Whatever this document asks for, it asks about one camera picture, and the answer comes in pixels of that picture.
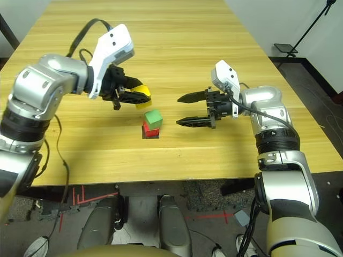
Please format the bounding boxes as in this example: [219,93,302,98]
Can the grey white bystander sneaker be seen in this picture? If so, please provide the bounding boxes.
[23,236,50,257]

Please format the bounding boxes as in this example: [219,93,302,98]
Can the black left wrist camera cable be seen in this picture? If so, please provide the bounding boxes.
[65,17,113,65]

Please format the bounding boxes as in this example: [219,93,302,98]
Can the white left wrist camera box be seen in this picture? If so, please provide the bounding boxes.
[87,24,136,100]

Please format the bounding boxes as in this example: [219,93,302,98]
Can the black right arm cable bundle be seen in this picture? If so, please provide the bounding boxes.
[236,198,265,257]

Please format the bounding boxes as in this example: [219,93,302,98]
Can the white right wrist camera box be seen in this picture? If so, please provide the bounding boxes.
[211,59,241,120]

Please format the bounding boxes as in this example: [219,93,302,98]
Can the yellow wooden block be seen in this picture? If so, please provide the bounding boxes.
[133,83,153,110]

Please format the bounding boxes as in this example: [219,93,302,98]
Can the grey left robot leg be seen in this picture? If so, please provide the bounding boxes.
[77,196,125,250]

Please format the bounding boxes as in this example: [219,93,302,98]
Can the black tripod stand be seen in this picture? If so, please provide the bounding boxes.
[273,0,339,58]

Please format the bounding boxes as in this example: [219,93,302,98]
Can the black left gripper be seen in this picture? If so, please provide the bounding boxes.
[99,65,151,111]

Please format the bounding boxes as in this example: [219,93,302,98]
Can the grey robot leg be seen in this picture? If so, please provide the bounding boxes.
[158,194,193,257]
[77,196,125,250]

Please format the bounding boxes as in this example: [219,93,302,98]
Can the grey right robot leg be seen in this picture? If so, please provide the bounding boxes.
[158,194,193,257]

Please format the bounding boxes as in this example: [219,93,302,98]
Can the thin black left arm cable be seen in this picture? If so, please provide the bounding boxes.
[40,115,71,241]

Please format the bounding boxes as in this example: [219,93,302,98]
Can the red wooden block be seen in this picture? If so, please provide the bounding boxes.
[141,121,161,138]

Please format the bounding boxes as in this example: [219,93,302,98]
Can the green wooden block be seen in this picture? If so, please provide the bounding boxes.
[144,109,163,130]

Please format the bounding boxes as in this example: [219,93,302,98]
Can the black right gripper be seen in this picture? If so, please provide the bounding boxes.
[176,87,234,129]

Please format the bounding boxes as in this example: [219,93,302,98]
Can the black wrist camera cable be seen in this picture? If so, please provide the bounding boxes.
[226,82,294,127]
[65,17,113,65]

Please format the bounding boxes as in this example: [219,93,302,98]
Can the tan robot torso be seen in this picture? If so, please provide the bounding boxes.
[53,245,175,257]

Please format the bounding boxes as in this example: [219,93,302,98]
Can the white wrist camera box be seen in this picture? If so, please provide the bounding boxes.
[211,59,241,120]
[87,24,136,100]

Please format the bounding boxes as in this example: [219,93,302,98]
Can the wooden side table black legs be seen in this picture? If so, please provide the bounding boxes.
[0,13,21,50]

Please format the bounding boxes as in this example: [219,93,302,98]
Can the speckled rubber floor mat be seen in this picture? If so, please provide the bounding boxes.
[10,195,43,223]
[183,180,242,212]

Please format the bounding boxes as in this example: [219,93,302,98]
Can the small grey floor pad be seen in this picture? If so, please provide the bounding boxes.
[233,210,250,229]

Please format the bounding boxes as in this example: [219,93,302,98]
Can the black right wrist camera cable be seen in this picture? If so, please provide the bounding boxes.
[226,82,294,127]

